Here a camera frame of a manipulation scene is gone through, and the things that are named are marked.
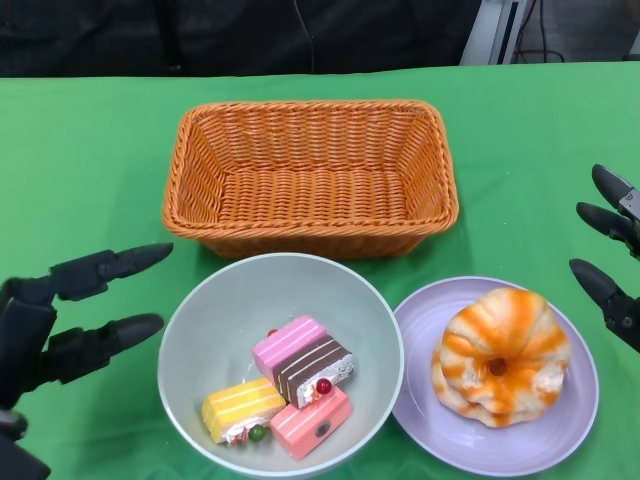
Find thin black hanging cable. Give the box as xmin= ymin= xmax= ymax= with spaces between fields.
xmin=294 ymin=0 xmax=319 ymax=74

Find yellow cake roll slice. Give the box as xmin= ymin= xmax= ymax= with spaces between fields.
xmin=201 ymin=377 xmax=289 ymax=445

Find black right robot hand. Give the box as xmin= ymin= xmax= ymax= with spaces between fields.
xmin=568 ymin=163 xmax=640 ymax=354

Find white metal frame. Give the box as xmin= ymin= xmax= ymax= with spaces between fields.
xmin=459 ymin=0 xmax=524 ymax=66

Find green tablecloth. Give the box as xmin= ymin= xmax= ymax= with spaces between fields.
xmin=0 ymin=60 xmax=640 ymax=480

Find pink chocolate layered cake slice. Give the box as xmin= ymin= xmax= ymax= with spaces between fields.
xmin=251 ymin=314 xmax=356 ymax=410

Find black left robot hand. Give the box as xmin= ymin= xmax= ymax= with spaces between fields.
xmin=0 ymin=243 xmax=175 ymax=414

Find orange wicker basket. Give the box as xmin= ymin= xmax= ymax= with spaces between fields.
xmin=162 ymin=98 xmax=461 ymax=260

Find black backdrop cloth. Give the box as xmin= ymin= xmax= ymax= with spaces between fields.
xmin=0 ymin=0 xmax=489 ymax=78

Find orange striped pumpkin bread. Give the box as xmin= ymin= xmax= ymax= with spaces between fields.
xmin=430 ymin=349 xmax=564 ymax=429
xmin=439 ymin=288 xmax=574 ymax=416

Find lavender round plate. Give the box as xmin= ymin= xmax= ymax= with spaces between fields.
xmin=392 ymin=276 xmax=600 ymax=473

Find pale grey-green bowl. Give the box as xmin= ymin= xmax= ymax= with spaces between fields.
xmin=157 ymin=252 xmax=405 ymax=474

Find dark background cables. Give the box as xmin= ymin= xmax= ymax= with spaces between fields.
xmin=514 ymin=0 xmax=566 ymax=64

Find salmon pink cake slice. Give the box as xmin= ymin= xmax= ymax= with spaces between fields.
xmin=269 ymin=384 xmax=354 ymax=461

